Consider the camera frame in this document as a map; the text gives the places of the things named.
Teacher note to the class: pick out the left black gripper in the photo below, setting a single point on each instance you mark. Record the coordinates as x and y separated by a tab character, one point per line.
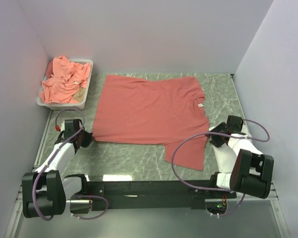
88	138

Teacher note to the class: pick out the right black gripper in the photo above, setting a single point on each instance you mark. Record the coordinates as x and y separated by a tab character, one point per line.
221	126

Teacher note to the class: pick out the red t-shirt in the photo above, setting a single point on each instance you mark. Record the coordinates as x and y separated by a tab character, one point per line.
167	112

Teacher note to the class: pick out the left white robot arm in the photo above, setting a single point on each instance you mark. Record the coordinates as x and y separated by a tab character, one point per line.
44	188

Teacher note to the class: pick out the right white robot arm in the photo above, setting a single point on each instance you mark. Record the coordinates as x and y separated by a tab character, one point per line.
242	167

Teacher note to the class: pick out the white plastic laundry basket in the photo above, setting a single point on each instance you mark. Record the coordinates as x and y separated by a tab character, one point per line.
55	106

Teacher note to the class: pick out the tan t-shirt in basket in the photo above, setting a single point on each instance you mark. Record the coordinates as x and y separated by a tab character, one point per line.
79	95

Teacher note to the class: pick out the salmon pink t-shirt pile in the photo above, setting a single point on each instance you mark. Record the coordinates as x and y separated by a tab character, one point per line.
63	79

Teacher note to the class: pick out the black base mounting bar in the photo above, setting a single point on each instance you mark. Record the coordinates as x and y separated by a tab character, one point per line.
143	195

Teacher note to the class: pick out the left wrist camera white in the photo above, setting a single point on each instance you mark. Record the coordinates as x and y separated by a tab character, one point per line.
60	127

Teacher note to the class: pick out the aluminium rail frame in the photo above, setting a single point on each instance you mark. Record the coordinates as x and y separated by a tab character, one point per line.
250	217

